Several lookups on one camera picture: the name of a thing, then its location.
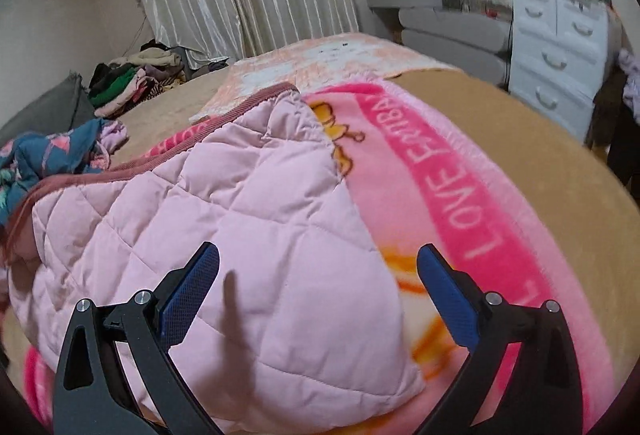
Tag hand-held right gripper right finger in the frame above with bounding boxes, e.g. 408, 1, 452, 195
415, 243, 586, 435

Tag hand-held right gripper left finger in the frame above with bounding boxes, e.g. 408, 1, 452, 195
52, 241, 228, 435

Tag light pink quilted garment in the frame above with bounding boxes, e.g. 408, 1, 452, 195
5, 82, 426, 423

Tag pile of clothes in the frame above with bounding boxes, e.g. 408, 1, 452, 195
87, 40, 236, 118

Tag purple clothes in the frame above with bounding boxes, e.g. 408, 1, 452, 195
617, 48, 640, 123

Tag pink printed fleece blanket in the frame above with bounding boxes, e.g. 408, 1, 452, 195
22, 80, 616, 435

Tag light pink cloth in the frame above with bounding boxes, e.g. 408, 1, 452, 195
95, 120, 128, 156

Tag bed with tan sheet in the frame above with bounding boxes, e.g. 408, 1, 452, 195
0, 65, 636, 391

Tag teal printed quilt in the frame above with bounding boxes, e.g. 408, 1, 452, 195
0, 118, 108, 226

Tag grey cushion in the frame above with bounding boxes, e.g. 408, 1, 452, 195
0, 72, 98, 146

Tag peach and white printed blanket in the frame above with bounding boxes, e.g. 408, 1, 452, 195
190, 32, 463, 123

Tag grey dresser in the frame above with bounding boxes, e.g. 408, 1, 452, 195
367, 0, 513, 91

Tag white chest of drawers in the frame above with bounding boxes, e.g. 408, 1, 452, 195
507, 0, 618, 143

